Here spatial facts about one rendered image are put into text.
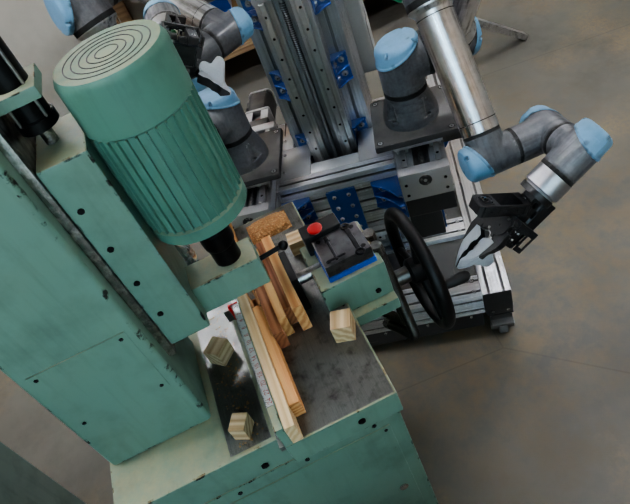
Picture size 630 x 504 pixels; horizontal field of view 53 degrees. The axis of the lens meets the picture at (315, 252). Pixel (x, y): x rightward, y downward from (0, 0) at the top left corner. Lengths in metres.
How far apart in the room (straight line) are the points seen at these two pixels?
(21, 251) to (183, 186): 0.25
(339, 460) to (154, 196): 0.69
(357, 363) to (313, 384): 0.09
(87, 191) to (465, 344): 1.55
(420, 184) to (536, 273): 0.83
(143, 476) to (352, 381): 0.47
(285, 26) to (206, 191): 0.83
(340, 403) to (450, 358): 1.13
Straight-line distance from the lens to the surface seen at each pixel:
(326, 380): 1.15
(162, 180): 0.96
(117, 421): 1.28
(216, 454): 1.29
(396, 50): 1.64
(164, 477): 1.32
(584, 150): 1.25
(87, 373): 1.17
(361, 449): 1.38
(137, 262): 1.07
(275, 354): 1.17
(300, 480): 1.39
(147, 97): 0.90
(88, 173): 0.97
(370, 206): 1.89
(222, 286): 1.18
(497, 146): 1.28
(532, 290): 2.35
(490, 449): 2.04
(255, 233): 1.45
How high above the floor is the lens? 1.83
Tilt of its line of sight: 43 degrees down
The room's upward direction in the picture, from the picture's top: 24 degrees counter-clockwise
